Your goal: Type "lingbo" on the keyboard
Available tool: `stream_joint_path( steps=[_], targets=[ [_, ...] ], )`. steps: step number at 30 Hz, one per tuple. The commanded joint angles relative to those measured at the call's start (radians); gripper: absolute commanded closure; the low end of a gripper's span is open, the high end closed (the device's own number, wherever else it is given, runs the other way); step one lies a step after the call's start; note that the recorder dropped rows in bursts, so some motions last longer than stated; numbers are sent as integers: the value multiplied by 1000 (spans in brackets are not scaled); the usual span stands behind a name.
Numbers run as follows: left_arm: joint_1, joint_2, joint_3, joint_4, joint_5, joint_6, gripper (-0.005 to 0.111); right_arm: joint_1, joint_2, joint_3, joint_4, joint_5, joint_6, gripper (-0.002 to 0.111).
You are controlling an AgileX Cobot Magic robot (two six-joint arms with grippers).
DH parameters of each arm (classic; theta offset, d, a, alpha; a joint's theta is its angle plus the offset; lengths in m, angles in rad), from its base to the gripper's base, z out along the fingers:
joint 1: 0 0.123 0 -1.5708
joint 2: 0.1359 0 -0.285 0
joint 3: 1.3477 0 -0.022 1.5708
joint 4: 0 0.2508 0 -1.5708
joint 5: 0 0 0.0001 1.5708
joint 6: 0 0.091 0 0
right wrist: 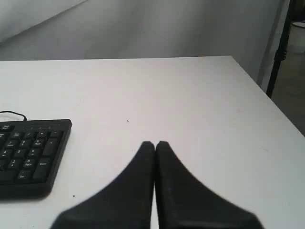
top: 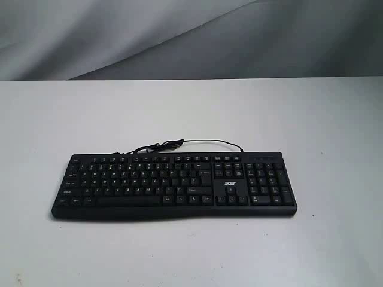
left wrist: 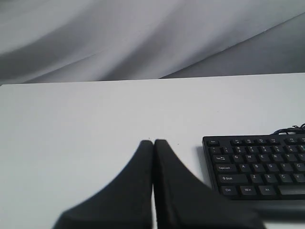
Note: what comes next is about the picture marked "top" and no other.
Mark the black acer keyboard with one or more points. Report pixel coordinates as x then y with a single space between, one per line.
174 185

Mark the grey backdrop cloth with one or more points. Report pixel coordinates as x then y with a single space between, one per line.
168 40

